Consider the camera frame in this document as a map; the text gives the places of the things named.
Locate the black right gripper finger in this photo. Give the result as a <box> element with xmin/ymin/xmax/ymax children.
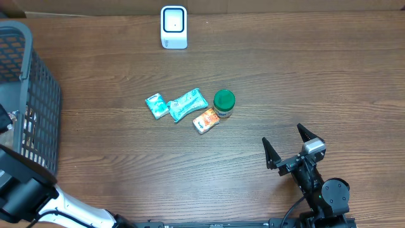
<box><xmin>297</xmin><ymin>123</ymin><xmax>325</xmax><ymax>143</ymax></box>
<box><xmin>262</xmin><ymin>137</ymin><xmax>282</xmax><ymax>170</ymax></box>

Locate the orange tissue pack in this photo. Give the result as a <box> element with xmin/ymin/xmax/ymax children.
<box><xmin>193</xmin><ymin>108</ymin><xmax>220</xmax><ymax>134</ymax></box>

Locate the green lid jar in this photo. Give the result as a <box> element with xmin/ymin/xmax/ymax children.
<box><xmin>213</xmin><ymin>89</ymin><xmax>235</xmax><ymax>118</ymax></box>

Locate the teal wet wipes pack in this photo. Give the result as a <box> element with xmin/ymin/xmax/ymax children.
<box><xmin>167</xmin><ymin>88</ymin><xmax>208</xmax><ymax>123</ymax></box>

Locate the teal tissue pack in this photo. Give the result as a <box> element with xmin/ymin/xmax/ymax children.
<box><xmin>145</xmin><ymin>93</ymin><xmax>169</xmax><ymax>120</ymax></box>

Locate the brown bread bag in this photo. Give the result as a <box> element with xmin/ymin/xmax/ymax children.
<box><xmin>8</xmin><ymin>106</ymin><xmax>37</xmax><ymax>148</ymax></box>

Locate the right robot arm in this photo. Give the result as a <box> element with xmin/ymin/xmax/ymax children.
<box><xmin>262</xmin><ymin>123</ymin><xmax>357</xmax><ymax>228</ymax></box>

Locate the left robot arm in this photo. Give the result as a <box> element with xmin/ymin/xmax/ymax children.
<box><xmin>1</xmin><ymin>144</ymin><xmax>135</xmax><ymax>227</ymax></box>

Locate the white barcode scanner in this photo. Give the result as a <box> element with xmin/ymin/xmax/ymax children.
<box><xmin>160</xmin><ymin>5</ymin><xmax>188</xmax><ymax>49</ymax></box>

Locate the grey plastic mesh basket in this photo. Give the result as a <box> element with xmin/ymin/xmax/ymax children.
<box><xmin>1</xmin><ymin>21</ymin><xmax>62</xmax><ymax>175</ymax></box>

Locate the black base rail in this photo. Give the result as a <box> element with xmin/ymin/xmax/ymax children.
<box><xmin>132</xmin><ymin>218</ymin><xmax>304</xmax><ymax>228</ymax></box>

